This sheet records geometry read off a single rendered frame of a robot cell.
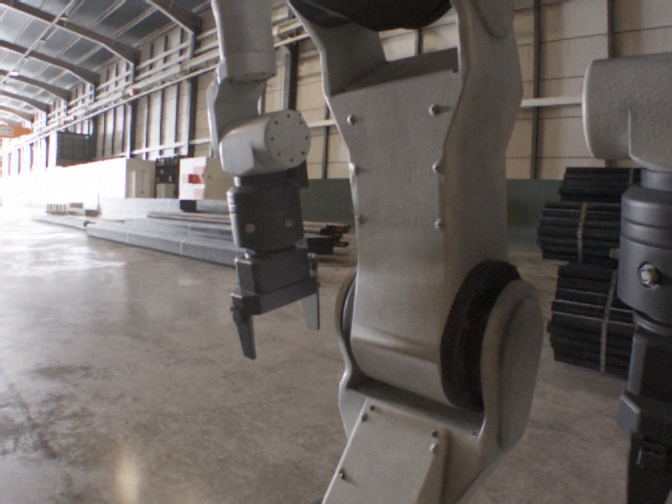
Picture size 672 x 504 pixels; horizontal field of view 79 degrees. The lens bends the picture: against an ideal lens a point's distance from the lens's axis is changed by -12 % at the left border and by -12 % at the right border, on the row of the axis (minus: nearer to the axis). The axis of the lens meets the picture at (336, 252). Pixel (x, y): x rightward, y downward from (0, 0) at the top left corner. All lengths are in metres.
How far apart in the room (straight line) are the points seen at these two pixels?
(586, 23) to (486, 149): 10.20
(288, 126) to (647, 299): 0.38
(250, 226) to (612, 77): 0.39
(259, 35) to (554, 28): 10.29
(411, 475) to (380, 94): 0.34
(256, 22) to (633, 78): 0.39
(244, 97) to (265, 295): 0.25
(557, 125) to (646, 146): 9.85
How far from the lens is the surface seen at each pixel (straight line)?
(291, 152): 0.52
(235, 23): 0.55
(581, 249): 2.39
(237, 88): 0.59
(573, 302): 2.28
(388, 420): 0.47
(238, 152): 0.54
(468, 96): 0.36
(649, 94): 0.30
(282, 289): 0.56
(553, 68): 10.46
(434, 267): 0.38
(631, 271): 0.31
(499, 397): 0.41
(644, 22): 10.38
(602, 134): 0.31
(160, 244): 6.65
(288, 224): 0.53
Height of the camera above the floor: 0.72
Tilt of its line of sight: 6 degrees down
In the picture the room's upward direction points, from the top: 3 degrees clockwise
